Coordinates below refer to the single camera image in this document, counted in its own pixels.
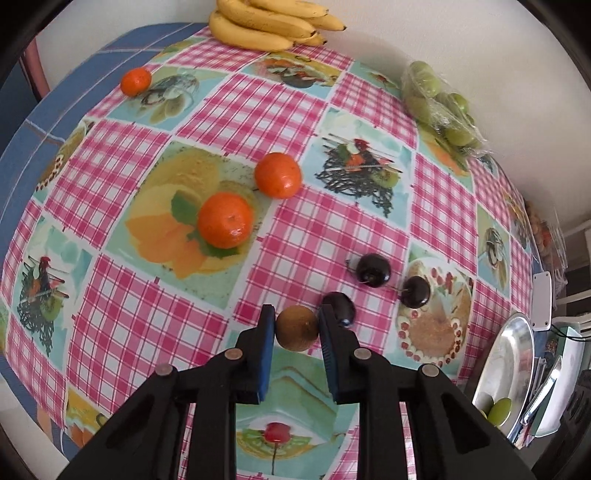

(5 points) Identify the dark plum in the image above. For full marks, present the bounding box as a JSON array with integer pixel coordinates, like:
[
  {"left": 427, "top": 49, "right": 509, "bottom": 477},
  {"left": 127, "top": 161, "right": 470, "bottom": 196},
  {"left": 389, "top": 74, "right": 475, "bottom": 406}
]
[
  {"left": 399, "top": 275, "right": 431, "bottom": 309},
  {"left": 322, "top": 292, "right": 356, "bottom": 328},
  {"left": 355, "top": 253, "right": 392, "bottom": 288}
]

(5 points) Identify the brown round longan fruit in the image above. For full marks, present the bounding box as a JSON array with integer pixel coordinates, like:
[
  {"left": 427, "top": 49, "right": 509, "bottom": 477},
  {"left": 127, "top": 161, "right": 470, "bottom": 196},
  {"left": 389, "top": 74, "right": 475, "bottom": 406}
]
[{"left": 276, "top": 305, "right": 318, "bottom": 352}]

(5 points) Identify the large orange tangerine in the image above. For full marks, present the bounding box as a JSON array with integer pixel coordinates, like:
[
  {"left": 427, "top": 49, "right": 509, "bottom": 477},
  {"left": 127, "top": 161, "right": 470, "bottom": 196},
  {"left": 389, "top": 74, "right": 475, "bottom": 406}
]
[{"left": 197, "top": 192, "right": 254, "bottom": 249}]

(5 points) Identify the bag of green fruits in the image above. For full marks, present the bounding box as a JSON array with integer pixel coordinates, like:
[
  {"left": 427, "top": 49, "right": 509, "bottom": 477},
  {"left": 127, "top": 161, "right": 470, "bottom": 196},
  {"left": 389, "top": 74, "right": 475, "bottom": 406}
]
[{"left": 402, "top": 61, "right": 486, "bottom": 158}]

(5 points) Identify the green fruit right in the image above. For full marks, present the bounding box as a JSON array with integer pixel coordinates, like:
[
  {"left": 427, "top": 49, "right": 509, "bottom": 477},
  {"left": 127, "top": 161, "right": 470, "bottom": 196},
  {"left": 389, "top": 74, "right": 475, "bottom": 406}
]
[{"left": 487, "top": 397, "right": 512, "bottom": 427}]

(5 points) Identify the round steel tray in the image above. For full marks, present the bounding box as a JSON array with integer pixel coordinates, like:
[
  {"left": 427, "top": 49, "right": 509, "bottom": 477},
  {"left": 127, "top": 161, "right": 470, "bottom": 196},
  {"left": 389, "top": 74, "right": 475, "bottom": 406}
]
[{"left": 465, "top": 313, "right": 534, "bottom": 437}]

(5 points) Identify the white plastic box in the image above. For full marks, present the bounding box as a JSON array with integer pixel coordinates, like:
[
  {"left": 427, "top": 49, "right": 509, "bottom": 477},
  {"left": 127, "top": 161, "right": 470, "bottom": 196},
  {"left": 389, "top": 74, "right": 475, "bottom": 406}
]
[{"left": 530, "top": 271, "right": 553, "bottom": 332}]

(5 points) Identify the pink checkered fruit tablecloth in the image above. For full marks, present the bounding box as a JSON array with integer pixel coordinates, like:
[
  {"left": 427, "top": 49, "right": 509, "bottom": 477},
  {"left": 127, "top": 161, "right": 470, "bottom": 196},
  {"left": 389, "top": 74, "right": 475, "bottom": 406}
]
[{"left": 1, "top": 27, "right": 533, "bottom": 459}]

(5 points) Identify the orange tangerine upper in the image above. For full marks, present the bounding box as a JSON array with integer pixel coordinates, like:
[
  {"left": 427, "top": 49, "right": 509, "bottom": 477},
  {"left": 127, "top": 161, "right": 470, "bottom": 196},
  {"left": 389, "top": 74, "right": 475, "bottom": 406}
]
[{"left": 254, "top": 152, "right": 303, "bottom": 199}]

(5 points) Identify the small orange tangerine far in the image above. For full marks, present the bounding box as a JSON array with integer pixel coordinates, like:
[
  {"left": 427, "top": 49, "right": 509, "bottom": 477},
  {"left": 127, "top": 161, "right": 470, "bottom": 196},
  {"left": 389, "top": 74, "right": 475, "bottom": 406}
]
[{"left": 119, "top": 67, "right": 152, "bottom": 97}]

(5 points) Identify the blue cloth under tablecloth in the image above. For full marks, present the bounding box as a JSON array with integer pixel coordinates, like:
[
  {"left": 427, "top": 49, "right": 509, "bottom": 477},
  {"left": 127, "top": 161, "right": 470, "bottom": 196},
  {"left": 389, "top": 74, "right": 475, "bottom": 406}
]
[{"left": 0, "top": 21, "right": 209, "bottom": 462}]

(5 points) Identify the yellow banana bunch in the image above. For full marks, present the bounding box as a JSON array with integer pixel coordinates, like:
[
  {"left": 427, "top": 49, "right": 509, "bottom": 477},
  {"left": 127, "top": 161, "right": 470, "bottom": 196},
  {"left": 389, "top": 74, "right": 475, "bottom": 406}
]
[{"left": 208, "top": 0, "right": 346, "bottom": 52}]

